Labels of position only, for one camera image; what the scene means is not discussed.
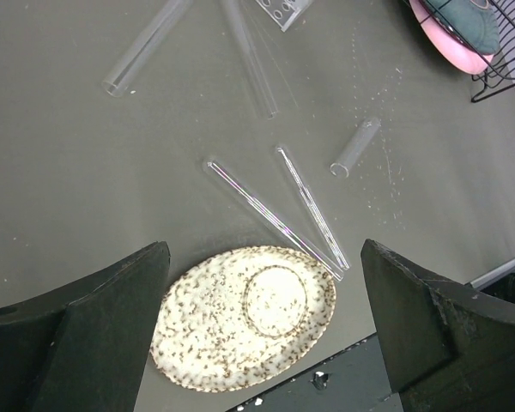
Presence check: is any clear tube centre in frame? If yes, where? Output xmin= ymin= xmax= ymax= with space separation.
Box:
xmin=274 ymin=145 xmax=351 ymax=271

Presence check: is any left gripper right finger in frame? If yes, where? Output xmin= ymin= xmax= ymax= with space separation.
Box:
xmin=360 ymin=239 xmax=515 ymax=411

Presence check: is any clear acrylic tube rack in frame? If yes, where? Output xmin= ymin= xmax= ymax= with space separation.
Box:
xmin=256 ymin=0 xmax=313 ymax=33

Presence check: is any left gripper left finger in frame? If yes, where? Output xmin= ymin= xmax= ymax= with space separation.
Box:
xmin=0 ymin=241 xmax=170 ymax=411

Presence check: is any long clear glass tube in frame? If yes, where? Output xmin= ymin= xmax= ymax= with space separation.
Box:
xmin=101 ymin=0 xmax=193 ymax=98

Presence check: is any short clear glass tube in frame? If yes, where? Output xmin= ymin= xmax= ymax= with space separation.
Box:
xmin=330 ymin=117 xmax=381 ymax=179

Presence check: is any speckled ceramic plate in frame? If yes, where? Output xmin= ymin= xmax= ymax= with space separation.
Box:
xmin=149 ymin=245 xmax=336 ymax=393

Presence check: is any black wire basket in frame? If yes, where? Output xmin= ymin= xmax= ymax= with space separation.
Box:
xmin=424 ymin=0 xmax=515 ymax=104

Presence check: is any pink bowl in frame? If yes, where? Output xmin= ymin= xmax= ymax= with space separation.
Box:
xmin=409 ymin=0 xmax=494 ymax=75

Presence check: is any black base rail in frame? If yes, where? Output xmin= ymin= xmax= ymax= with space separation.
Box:
xmin=232 ymin=334 xmax=403 ymax=412

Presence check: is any blue glazed bowl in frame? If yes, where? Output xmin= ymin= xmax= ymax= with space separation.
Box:
xmin=421 ymin=0 xmax=500 ymax=55

